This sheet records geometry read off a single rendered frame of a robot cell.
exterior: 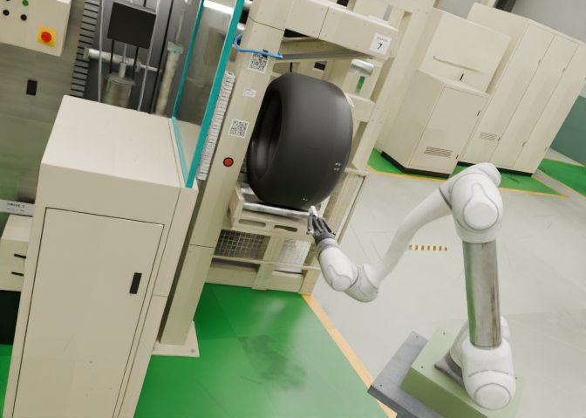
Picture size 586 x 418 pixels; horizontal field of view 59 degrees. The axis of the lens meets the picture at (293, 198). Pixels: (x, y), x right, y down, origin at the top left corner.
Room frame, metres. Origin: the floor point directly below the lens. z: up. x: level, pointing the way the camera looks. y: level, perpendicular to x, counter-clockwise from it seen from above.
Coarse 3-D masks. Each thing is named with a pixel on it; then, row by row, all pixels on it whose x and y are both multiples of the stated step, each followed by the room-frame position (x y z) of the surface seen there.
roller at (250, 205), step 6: (246, 204) 2.09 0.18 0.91; (252, 204) 2.10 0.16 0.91; (258, 204) 2.12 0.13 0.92; (264, 204) 2.14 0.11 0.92; (270, 204) 2.15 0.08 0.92; (258, 210) 2.12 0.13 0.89; (264, 210) 2.13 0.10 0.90; (270, 210) 2.14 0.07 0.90; (276, 210) 2.15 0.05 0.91; (282, 210) 2.16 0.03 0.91; (288, 210) 2.18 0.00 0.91; (294, 210) 2.19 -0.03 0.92; (300, 210) 2.21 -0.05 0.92; (306, 210) 2.23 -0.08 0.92; (294, 216) 2.19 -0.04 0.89; (300, 216) 2.20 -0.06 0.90; (306, 216) 2.21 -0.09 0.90
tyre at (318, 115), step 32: (288, 96) 2.15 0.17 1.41; (320, 96) 2.18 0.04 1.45; (256, 128) 2.44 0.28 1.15; (288, 128) 2.05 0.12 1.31; (320, 128) 2.08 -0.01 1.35; (352, 128) 2.20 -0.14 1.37; (256, 160) 2.45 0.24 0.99; (288, 160) 2.01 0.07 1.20; (320, 160) 2.05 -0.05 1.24; (256, 192) 2.15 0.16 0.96; (288, 192) 2.05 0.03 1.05; (320, 192) 2.09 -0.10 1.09
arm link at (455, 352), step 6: (504, 324) 1.65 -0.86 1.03; (462, 330) 1.68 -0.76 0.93; (468, 330) 1.65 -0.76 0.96; (504, 330) 1.63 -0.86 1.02; (456, 336) 1.71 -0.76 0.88; (462, 336) 1.65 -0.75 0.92; (504, 336) 1.62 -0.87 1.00; (456, 342) 1.68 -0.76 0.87; (462, 342) 1.63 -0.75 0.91; (456, 348) 1.65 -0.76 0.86; (450, 354) 1.68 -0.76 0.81; (456, 354) 1.65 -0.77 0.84; (456, 360) 1.64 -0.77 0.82
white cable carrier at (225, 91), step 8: (232, 72) 2.13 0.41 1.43; (224, 80) 2.10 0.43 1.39; (232, 80) 2.09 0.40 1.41; (224, 88) 2.10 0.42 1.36; (224, 96) 2.11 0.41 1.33; (216, 104) 2.12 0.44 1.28; (224, 104) 2.09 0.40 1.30; (216, 112) 2.08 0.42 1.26; (224, 112) 2.09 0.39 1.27; (216, 120) 2.08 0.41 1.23; (216, 128) 2.09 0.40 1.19; (208, 136) 2.09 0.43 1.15; (216, 136) 2.11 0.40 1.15; (208, 144) 2.08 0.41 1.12; (208, 152) 2.08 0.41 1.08; (208, 160) 2.11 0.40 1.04; (200, 168) 2.09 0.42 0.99; (200, 176) 2.08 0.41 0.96
